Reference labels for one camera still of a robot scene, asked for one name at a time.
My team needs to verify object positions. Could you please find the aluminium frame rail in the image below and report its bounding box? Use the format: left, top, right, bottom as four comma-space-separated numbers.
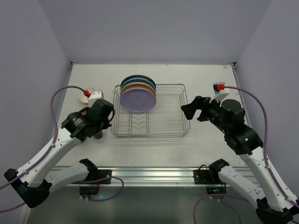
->
29, 165, 276, 187

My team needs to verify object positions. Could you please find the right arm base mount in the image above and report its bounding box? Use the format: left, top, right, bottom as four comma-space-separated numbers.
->
193, 164, 227, 195

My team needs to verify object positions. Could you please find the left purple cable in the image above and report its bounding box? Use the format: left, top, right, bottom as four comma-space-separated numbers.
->
0, 85, 124, 212

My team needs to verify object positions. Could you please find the yellow plate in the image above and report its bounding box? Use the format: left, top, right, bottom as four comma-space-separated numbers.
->
120, 82, 156, 96

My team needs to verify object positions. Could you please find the black cup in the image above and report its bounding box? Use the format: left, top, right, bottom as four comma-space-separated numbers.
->
93, 131, 103, 139

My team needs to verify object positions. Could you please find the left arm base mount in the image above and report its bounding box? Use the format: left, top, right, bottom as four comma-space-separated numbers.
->
79, 169, 112, 198

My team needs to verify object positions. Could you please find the orange bowl white inside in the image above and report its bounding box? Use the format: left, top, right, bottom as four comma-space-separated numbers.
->
78, 87, 96, 104

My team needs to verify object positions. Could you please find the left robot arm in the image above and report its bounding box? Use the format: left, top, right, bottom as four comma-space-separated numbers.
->
4, 98, 115, 208

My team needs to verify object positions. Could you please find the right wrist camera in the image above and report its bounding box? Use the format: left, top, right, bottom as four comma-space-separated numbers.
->
210, 82, 230, 103

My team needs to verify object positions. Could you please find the light blue plate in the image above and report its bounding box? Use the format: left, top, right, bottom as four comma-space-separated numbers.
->
121, 75, 156, 94

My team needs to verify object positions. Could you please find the purple plate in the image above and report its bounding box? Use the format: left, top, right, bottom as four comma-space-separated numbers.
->
120, 87, 157, 113

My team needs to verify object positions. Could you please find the dark teal plate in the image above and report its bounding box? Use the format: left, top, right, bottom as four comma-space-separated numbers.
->
121, 75, 156, 89

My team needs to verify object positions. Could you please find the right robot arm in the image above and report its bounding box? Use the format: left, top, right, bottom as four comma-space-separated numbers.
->
181, 96, 299, 224

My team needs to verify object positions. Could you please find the metal wire dish rack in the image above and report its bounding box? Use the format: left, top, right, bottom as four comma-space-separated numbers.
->
111, 84, 191, 138

